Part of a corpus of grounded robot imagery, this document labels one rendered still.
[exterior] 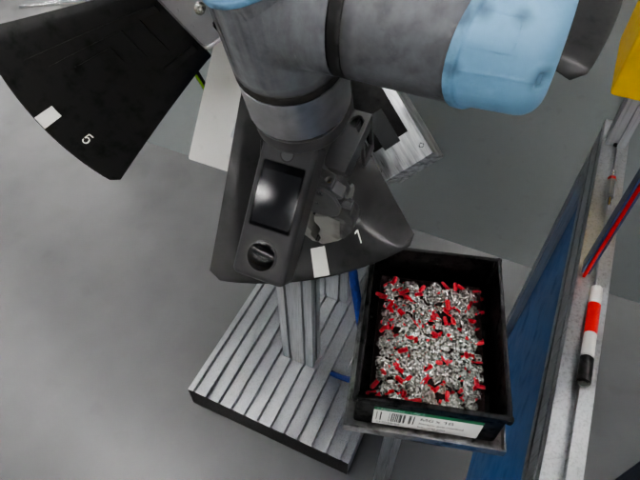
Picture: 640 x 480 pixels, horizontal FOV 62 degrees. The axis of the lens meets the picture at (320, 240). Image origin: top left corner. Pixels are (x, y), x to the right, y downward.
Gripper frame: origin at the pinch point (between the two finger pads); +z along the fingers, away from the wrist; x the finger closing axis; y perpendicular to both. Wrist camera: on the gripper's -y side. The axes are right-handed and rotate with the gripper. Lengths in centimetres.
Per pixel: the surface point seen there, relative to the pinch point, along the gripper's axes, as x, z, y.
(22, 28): 40.0, -9.4, 8.8
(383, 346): -8.8, 14.0, -5.0
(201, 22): 21.9, -6.9, 17.8
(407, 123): -3.1, 1.7, 18.0
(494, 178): -14, 86, 67
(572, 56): -17.3, -14.0, 17.9
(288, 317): 21, 77, 6
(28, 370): 90, 94, -32
